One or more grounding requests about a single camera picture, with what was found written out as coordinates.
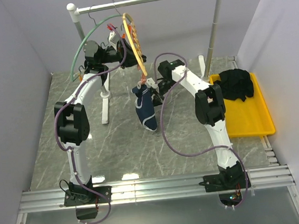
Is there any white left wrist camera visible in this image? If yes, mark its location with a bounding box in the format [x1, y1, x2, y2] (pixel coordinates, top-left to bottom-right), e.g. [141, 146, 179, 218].
[107, 24, 121, 48]

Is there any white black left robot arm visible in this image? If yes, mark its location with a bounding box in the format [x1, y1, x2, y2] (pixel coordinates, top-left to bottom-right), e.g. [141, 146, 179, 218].
[54, 37, 137, 204]

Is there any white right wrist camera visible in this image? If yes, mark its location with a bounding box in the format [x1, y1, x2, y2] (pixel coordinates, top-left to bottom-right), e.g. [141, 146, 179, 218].
[145, 78, 158, 89]

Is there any aluminium rail frame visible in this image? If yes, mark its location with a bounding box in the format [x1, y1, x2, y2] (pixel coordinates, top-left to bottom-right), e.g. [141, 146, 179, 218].
[16, 165, 299, 224]

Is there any navy blue underwear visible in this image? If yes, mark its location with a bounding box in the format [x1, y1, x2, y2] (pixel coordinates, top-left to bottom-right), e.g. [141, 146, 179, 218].
[132, 84, 157, 132]

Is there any green clip hanger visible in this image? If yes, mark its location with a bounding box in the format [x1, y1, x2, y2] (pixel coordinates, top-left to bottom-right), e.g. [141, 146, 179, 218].
[66, 1, 122, 82]

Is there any metal clothes rack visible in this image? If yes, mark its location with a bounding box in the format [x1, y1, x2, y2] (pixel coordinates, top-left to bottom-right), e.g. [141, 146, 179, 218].
[66, 0, 241, 128]

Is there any pink end clothespin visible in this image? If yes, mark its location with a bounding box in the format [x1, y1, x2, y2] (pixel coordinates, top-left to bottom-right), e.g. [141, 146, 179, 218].
[137, 74, 147, 89]

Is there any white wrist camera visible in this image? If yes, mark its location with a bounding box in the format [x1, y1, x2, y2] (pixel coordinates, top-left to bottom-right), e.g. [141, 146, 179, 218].
[145, 78, 158, 89]
[107, 24, 121, 48]

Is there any yellow plastic tray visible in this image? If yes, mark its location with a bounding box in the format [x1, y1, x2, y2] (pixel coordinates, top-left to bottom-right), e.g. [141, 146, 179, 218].
[208, 69, 277, 140]

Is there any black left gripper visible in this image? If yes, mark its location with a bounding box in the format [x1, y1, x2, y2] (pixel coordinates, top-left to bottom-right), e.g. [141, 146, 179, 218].
[98, 37, 147, 72]

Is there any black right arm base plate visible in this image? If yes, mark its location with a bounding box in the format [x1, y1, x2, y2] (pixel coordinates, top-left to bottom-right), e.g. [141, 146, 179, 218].
[199, 172, 252, 193]

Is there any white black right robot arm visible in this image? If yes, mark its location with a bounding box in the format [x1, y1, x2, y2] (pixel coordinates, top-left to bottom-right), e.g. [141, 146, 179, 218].
[153, 60, 249, 190]

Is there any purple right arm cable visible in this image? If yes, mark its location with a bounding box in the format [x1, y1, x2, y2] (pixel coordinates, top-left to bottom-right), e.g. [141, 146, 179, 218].
[152, 45, 252, 216]

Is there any yellow clip hanger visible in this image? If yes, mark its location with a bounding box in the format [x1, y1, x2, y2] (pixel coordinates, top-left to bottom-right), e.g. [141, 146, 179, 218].
[121, 13, 148, 77]

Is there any black garment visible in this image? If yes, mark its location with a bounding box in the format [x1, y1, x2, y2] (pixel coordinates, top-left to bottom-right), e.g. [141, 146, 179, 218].
[214, 69, 254, 102]

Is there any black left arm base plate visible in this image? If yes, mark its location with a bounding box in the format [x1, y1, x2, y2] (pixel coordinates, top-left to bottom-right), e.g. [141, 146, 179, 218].
[64, 186, 112, 220]

